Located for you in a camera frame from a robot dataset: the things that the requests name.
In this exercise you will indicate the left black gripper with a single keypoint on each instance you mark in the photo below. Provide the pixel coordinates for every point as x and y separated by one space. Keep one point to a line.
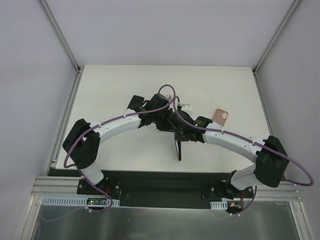
165 124

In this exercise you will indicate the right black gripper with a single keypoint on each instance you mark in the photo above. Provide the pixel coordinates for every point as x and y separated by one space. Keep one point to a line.
180 136

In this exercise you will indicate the black phone case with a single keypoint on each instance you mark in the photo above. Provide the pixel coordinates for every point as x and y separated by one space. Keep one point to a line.
178 147

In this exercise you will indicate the black phone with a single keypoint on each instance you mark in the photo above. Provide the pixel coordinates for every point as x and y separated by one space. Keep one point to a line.
135 101

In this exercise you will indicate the pink phone case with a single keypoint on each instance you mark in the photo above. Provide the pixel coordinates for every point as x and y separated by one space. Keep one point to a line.
220 116

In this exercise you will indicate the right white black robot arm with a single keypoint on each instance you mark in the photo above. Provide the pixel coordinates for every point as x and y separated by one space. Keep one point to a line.
268 156

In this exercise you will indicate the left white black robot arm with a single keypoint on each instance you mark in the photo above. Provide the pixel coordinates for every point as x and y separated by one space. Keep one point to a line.
83 141

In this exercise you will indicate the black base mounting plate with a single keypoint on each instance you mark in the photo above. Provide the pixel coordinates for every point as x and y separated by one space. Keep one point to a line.
175 190

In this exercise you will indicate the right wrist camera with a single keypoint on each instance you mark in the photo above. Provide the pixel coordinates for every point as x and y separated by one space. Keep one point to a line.
188 108

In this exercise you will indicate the right white cable duct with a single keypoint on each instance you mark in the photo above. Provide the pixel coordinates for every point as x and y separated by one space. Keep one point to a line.
219 205

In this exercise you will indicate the white cable duct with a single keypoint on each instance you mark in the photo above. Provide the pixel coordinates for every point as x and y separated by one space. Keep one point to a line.
79 201
219 205

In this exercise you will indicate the left aluminium frame post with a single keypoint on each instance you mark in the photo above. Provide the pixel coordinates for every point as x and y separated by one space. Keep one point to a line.
44 5

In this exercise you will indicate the aluminium frame post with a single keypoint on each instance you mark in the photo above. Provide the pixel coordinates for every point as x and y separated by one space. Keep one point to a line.
276 35
44 5

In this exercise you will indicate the aluminium frame front rail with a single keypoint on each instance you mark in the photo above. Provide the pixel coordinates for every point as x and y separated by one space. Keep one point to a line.
67 186

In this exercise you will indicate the left white cable duct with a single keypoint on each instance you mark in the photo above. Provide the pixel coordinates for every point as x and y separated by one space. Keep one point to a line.
79 201

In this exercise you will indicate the right aluminium frame post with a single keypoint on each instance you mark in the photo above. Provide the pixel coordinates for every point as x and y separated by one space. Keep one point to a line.
276 35

